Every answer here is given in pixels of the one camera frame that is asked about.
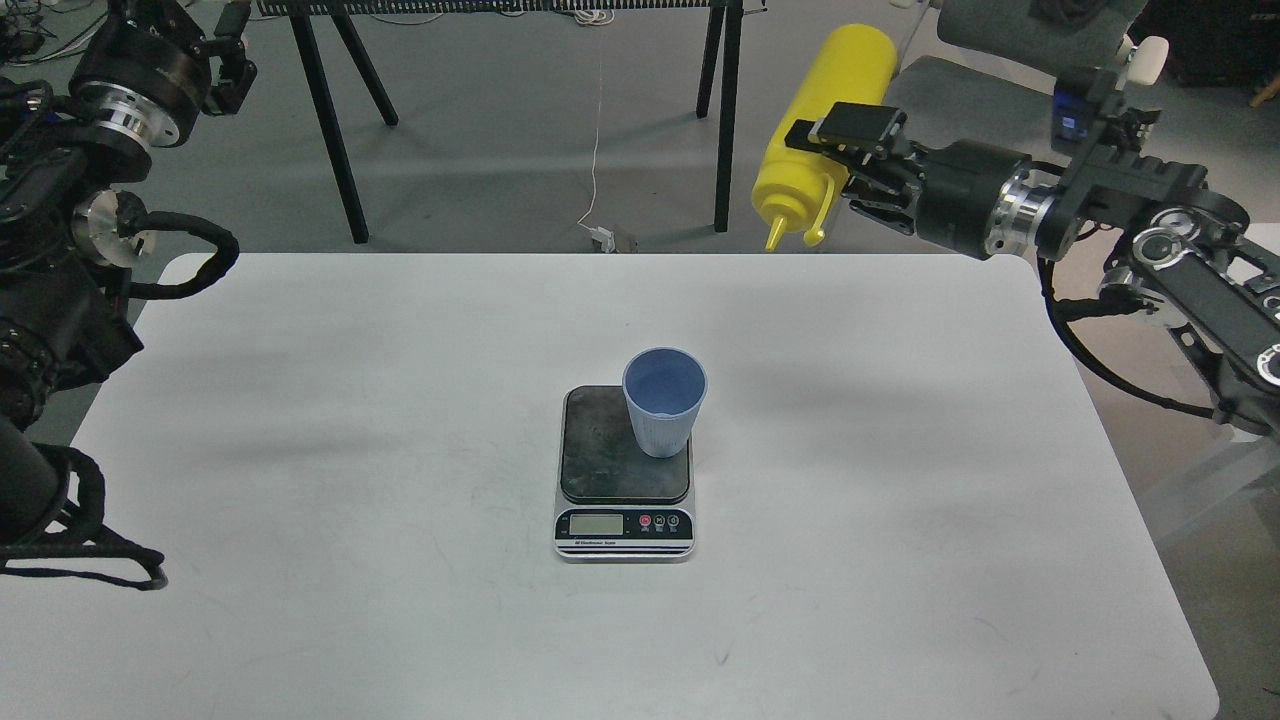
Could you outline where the yellow squeeze bottle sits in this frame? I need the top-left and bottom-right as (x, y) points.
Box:
(750, 24), (899, 252)

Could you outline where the digital kitchen scale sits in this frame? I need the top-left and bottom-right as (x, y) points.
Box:
(553, 386), (695, 562)

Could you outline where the white hanging cable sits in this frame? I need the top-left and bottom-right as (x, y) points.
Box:
(576, 10), (607, 233)

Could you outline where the white power adapter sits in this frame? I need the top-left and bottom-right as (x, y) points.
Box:
(588, 225), (639, 254)

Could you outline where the white side table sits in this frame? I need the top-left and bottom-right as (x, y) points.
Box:
(1228, 222), (1279, 309)

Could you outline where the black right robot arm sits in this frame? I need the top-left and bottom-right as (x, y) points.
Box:
(781, 67), (1279, 436)

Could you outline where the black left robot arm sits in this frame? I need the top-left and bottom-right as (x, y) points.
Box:
(1, 1), (257, 544)

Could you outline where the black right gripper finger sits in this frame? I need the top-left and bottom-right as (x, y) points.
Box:
(783, 102), (924, 191)
(842, 184), (916, 236)

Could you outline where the grey office chair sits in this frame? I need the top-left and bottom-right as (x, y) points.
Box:
(884, 1), (1170, 202)

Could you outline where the blue ribbed plastic cup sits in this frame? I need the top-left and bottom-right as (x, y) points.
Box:
(621, 347), (709, 459)

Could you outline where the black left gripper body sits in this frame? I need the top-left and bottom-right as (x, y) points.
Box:
(69, 1), (212, 147)

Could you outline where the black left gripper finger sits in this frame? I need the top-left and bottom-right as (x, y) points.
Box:
(205, 1), (257, 117)

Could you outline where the black trestle table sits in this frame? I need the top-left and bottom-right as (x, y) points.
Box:
(228, 0), (769, 249)

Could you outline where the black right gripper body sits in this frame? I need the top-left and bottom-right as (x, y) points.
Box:
(915, 140), (1051, 260)

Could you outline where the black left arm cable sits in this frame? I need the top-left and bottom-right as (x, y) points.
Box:
(0, 213), (241, 591)

